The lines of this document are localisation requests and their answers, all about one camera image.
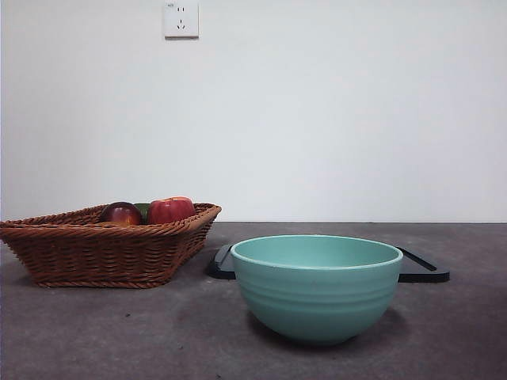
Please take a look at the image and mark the dark rectangular tray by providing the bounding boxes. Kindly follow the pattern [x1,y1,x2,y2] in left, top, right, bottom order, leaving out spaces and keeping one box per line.
[205,244,452,284]

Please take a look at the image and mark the dark red apple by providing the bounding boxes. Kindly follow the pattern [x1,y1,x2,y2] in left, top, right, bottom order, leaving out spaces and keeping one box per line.
[98,201,143,227]

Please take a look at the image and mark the bright red apple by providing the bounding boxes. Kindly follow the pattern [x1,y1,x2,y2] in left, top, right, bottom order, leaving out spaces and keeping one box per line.
[147,196,196,225]

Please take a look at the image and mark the teal ribbed bowl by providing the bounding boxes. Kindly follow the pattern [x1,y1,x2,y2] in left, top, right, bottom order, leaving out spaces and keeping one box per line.
[231,234,404,344]

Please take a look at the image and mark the brown wicker basket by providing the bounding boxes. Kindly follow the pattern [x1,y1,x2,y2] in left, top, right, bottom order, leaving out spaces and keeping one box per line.
[0,203,223,289]

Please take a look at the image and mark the white wall socket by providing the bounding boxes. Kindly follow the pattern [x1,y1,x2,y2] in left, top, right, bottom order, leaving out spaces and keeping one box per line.
[164,1,200,40]

